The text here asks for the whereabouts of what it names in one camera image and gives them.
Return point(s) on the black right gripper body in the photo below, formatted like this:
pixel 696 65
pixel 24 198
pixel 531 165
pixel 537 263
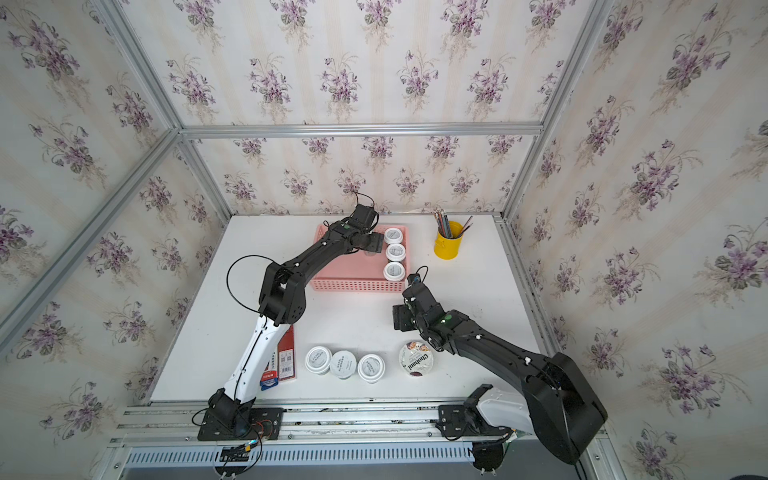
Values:
pixel 404 317

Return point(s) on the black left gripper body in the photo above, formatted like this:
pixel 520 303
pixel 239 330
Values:
pixel 371 242

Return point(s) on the yogurt bottle back row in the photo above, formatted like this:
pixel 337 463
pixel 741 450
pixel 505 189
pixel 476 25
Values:
pixel 396 252
pixel 394 271
pixel 393 235

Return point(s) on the yogurt bottle row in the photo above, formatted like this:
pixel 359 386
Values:
pixel 396 252
pixel 394 271
pixel 318 360
pixel 393 235
pixel 371 368
pixel 343 364

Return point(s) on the pink plastic basket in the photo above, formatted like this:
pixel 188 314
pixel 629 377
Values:
pixel 362 272

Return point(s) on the yogurt bottle front row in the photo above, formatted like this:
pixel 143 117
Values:
pixel 371 368
pixel 318 360
pixel 343 364

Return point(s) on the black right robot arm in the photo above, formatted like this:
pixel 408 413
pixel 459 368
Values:
pixel 565 411

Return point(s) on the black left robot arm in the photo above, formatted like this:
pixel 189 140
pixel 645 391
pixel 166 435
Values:
pixel 281 303

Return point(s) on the wide Chobani yogurt cup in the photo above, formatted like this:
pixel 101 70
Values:
pixel 416 358

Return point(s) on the pencils in cup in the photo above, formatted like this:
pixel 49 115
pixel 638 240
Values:
pixel 445 228

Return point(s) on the yellow pencil cup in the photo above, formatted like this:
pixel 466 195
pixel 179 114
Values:
pixel 448 248

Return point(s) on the red pencil box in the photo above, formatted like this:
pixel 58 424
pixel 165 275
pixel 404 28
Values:
pixel 286 356

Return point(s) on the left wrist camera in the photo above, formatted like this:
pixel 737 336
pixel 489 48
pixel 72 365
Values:
pixel 364 218

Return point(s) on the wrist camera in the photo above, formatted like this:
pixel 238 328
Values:
pixel 364 218
pixel 417 296

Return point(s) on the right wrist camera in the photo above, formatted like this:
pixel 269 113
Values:
pixel 417 296

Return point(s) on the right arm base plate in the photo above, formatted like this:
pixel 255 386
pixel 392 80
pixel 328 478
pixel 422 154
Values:
pixel 458 421

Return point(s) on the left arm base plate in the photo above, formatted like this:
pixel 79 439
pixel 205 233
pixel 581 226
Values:
pixel 257 423

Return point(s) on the aluminium mounting rail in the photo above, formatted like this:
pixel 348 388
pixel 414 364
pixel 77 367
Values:
pixel 176 423

